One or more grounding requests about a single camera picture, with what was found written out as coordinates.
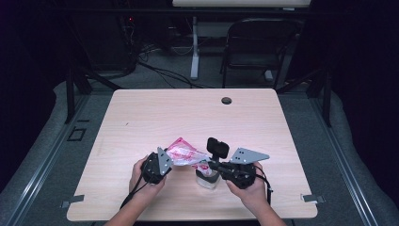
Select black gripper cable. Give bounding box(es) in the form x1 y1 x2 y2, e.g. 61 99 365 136
120 163 149 210
253 164 274 205

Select person's left hand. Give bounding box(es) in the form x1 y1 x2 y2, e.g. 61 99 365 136
129 154 168 202

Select dark equipment with red light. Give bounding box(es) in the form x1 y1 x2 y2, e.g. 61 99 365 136
117 12 139 69

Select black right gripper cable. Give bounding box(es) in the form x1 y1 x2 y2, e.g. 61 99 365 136
253 164 274 205

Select grey metal floor rail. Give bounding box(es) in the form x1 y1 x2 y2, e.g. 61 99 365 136
0 93 92 226
309 93 381 226

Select white desk leg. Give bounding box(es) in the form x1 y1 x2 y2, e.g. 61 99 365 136
190 16 200 80

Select black metal frame stand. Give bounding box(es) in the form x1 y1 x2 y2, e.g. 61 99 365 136
276 67 333 128
64 67 123 125

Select grey tape piece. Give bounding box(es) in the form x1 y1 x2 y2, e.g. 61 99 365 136
300 193 326 204
60 194 86 209

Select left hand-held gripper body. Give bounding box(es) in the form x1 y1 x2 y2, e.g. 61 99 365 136
140 147 173 185

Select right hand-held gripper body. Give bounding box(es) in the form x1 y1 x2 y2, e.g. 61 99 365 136
219 147 271 190

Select person's right hand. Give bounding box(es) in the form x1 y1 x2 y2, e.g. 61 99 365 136
225 161 271 215

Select black folding chair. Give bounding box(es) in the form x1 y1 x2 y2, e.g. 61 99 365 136
220 18 299 90

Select black floor cables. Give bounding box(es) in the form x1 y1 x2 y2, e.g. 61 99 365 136
136 43 217 89

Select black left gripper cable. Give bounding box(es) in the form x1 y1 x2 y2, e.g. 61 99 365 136
120 163 149 210

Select pink and white snack bag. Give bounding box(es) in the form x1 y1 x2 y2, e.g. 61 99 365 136
165 137 215 177

